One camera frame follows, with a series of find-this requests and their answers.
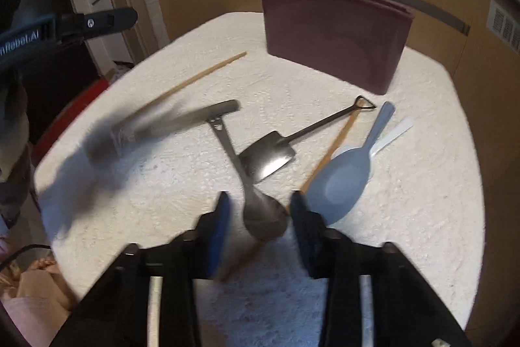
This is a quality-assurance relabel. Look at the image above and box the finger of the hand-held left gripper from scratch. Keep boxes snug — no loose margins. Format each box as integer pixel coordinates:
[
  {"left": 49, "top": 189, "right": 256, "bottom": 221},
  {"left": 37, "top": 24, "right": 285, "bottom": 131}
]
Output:
[{"left": 57, "top": 7, "right": 137, "bottom": 39}]

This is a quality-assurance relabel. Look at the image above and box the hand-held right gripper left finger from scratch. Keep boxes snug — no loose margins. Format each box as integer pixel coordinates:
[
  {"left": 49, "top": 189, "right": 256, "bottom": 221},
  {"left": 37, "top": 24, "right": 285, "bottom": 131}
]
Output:
[{"left": 49, "top": 192, "right": 233, "bottom": 347}]

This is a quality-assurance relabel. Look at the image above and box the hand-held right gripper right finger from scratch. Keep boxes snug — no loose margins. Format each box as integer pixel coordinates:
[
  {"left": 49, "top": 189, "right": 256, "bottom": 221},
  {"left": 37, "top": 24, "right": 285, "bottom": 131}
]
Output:
[{"left": 289, "top": 190, "right": 474, "bottom": 347}]

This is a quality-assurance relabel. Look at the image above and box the large metal spoon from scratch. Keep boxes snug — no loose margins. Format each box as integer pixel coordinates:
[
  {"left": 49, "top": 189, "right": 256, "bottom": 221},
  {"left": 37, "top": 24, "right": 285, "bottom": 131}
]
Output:
[{"left": 206, "top": 114, "right": 290, "bottom": 241}]

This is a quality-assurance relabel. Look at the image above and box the grey rice paddle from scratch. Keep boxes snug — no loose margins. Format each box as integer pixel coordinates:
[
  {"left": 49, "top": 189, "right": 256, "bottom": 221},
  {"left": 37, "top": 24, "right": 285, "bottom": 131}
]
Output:
[{"left": 304, "top": 100, "right": 396, "bottom": 224}]

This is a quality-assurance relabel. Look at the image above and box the wooden chopstick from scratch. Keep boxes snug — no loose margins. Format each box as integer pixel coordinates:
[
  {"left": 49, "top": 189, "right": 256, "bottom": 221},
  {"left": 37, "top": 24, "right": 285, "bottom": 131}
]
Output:
[
  {"left": 221, "top": 110, "right": 359, "bottom": 283},
  {"left": 118, "top": 52, "right": 248, "bottom": 121}
]

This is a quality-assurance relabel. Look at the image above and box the shovel shaped metal spoon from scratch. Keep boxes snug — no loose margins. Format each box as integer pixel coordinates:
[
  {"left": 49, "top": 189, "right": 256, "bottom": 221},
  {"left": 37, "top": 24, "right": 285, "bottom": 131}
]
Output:
[{"left": 238, "top": 95, "right": 377, "bottom": 184}]

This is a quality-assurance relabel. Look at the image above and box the white plastic spoon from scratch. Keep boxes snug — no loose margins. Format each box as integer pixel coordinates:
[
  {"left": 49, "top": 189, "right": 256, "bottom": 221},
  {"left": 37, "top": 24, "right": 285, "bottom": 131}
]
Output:
[{"left": 332, "top": 118, "right": 415, "bottom": 161}]

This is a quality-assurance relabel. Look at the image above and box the brown plastic utensil container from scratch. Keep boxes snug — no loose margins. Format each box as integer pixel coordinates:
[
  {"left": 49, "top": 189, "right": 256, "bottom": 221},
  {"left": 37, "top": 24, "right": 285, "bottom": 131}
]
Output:
[{"left": 260, "top": 0, "right": 415, "bottom": 96}]

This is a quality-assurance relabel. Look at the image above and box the white knitted tablecloth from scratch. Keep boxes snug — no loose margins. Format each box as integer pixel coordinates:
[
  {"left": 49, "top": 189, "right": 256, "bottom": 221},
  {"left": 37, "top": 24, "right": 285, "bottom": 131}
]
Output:
[{"left": 33, "top": 11, "right": 487, "bottom": 347}]

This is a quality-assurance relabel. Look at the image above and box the red doormat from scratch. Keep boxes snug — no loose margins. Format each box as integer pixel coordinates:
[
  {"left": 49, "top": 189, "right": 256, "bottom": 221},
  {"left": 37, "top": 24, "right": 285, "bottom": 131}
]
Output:
[{"left": 33, "top": 79, "right": 110, "bottom": 166}]

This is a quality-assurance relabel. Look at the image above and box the person's leg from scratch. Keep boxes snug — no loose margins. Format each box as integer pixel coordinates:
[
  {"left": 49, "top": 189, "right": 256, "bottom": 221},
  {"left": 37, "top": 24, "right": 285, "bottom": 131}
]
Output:
[{"left": 0, "top": 249, "right": 79, "bottom": 347}]

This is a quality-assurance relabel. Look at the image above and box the small grey vent grille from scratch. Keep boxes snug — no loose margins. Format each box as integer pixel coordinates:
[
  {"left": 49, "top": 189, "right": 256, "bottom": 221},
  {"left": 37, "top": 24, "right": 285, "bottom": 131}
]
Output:
[{"left": 487, "top": 0, "right": 520, "bottom": 52}]

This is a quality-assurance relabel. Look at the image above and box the black cable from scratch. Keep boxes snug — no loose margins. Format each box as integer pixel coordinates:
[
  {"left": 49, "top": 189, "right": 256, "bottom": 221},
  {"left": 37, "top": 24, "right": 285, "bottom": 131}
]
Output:
[{"left": 0, "top": 245, "right": 52, "bottom": 274}]

